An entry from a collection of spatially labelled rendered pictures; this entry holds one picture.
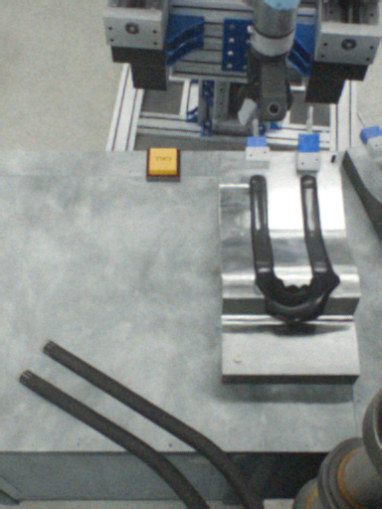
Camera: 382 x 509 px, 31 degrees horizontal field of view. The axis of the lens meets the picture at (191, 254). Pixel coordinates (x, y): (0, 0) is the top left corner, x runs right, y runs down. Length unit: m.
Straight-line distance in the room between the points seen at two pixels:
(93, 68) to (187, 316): 1.70
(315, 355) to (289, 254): 0.20
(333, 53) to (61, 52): 1.58
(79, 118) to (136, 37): 1.12
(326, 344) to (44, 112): 1.77
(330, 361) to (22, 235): 0.71
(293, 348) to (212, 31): 0.86
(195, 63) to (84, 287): 0.74
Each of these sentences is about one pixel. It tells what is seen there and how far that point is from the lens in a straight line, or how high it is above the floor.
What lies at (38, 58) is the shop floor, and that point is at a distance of 3.02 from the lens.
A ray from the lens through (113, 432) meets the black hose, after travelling 1.28.
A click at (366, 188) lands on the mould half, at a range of 1.56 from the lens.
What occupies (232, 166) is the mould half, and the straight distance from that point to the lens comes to 1.50.
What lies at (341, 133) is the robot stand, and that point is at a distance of 2.46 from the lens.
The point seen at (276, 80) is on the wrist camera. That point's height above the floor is 1.17.
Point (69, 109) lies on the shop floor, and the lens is 2.81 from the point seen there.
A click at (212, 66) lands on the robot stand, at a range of 1.90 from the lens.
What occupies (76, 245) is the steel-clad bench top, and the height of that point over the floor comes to 0.80.
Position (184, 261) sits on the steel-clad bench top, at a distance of 1.48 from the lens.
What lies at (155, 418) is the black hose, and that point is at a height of 0.89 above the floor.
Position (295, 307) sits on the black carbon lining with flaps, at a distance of 1.37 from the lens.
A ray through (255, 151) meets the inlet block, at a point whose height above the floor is 0.92.
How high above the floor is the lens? 2.11
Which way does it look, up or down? 62 degrees down
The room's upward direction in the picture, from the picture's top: straight up
